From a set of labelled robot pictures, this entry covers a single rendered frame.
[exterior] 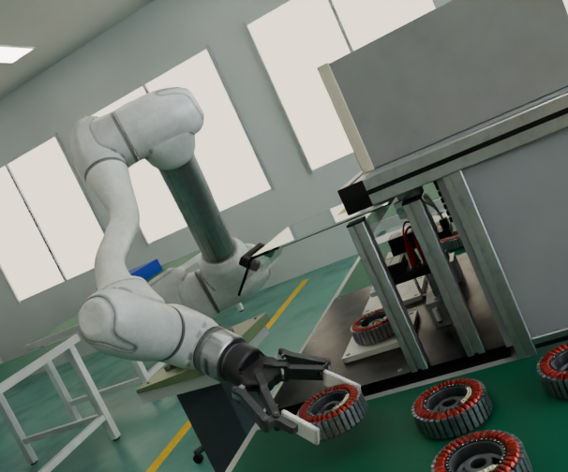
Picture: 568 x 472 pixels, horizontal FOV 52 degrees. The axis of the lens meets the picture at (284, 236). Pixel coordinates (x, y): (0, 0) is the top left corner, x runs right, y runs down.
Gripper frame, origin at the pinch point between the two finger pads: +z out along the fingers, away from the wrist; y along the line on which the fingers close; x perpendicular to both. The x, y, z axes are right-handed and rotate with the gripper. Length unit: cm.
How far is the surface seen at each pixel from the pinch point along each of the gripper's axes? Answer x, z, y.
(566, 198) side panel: 31.3, 22.4, -29.5
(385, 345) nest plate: -5.6, -4.1, -26.2
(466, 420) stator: 7.5, 20.6, -2.4
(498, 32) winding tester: 53, 6, -39
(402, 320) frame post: 8.2, 3.1, -17.6
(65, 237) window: -253, -576, -282
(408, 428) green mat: 0.0, 11.9, -3.5
